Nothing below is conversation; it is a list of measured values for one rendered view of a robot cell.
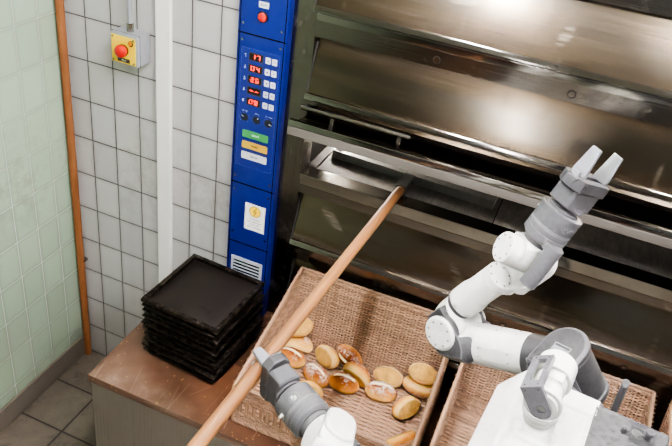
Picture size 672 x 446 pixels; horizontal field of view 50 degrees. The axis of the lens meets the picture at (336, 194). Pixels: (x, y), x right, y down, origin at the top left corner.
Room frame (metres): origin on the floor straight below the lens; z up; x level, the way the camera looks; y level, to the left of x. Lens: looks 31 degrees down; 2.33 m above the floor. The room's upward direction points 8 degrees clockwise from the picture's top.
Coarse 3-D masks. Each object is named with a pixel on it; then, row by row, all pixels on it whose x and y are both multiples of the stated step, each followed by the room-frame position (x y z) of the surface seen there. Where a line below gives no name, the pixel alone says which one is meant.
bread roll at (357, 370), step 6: (348, 366) 1.70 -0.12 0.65; (354, 366) 1.70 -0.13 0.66; (360, 366) 1.71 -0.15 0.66; (348, 372) 1.69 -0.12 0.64; (354, 372) 1.68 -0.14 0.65; (360, 372) 1.68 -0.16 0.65; (366, 372) 1.69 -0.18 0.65; (360, 378) 1.67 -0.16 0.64; (366, 378) 1.68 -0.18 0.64; (360, 384) 1.68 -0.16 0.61; (366, 384) 1.67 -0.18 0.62
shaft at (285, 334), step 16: (400, 192) 1.90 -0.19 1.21; (384, 208) 1.79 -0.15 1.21; (368, 224) 1.69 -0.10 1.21; (352, 256) 1.54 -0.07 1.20; (336, 272) 1.46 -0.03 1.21; (320, 288) 1.38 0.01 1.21; (304, 304) 1.32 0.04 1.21; (288, 320) 1.26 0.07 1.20; (304, 320) 1.28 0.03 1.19; (288, 336) 1.21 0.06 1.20; (272, 352) 1.15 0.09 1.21; (256, 368) 1.10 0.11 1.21; (240, 384) 1.05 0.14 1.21; (224, 400) 1.00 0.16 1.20; (240, 400) 1.01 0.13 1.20; (224, 416) 0.96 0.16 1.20; (208, 432) 0.92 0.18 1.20
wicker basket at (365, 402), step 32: (288, 288) 1.84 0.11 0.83; (352, 288) 1.87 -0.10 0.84; (320, 320) 1.86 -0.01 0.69; (352, 320) 1.83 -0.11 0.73; (384, 320) 1.81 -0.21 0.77; (416, 320) 1.79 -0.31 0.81; (384, 352) 1.78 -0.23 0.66; (416, 352) 1.76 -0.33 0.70; (256, 384) 1.63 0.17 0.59; (256, 416) 1.50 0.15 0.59; (352, 416) 1.56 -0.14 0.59; (416, 416) 1.59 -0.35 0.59
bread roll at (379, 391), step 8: (368, 384) 1.66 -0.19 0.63; (376, 384) 1.65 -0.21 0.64; (384, 384) 1.65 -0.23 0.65; (368, 392) 1.64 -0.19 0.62; (376, 392) 1.63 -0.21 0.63; (384, 392) 1.63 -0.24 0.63; (392, 392) 1.64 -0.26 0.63; (376, 400) 1.62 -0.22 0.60; (384, 400) 1.62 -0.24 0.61; (392, 400) 1.63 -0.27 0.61
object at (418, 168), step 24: (312, 120) 1.92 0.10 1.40; (336, 120) 1.96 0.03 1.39; (336, 144) 1.79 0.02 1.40; (384, 144) 1.82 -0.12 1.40; (408, 144) 1.86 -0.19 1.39; (432, 144) 1.90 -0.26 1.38; (408, 168) 1.72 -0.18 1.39; (432, 168) 1.70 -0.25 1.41; (480, 168) 1.77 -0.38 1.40; (504, 168) 1.80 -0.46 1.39; (504, 192) 1.64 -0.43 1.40; (648, 216) 1.63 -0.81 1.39; (648, 240) 1.52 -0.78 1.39
